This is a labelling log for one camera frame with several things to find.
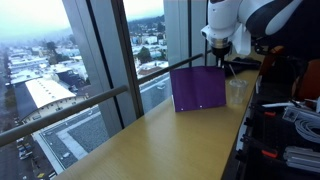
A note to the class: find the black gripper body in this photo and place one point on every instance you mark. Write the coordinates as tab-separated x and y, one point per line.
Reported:
220	53

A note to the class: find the purple file folder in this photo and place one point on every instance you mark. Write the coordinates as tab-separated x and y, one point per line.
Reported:
199	87

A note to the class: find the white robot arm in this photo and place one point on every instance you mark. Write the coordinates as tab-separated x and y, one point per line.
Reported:
232	23

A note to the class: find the black cloth bundle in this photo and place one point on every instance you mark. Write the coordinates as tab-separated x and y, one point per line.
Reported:
238	65

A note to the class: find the clear plastic cup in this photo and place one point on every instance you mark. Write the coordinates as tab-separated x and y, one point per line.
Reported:
238	89

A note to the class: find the right orange black clamp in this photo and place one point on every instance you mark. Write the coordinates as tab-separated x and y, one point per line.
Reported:
263	110

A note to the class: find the orange black clamp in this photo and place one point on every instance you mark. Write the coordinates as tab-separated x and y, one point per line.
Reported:
263	110
265	150

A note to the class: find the orange chair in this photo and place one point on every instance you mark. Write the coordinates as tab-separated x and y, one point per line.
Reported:
303	76

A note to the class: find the left orange black clamp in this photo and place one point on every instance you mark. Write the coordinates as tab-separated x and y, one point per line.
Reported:
265	150

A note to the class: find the grey window handrail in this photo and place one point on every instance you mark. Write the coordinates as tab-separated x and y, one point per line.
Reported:
11	135

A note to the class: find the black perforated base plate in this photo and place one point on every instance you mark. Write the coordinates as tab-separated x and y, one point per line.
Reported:
277	134

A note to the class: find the right aluminium rail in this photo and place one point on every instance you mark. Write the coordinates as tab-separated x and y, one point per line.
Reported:
292	114

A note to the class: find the aluminium rail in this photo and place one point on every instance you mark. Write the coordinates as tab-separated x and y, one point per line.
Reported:
292	114
302	158

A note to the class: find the left aluminium rail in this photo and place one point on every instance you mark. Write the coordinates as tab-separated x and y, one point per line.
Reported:
302	158

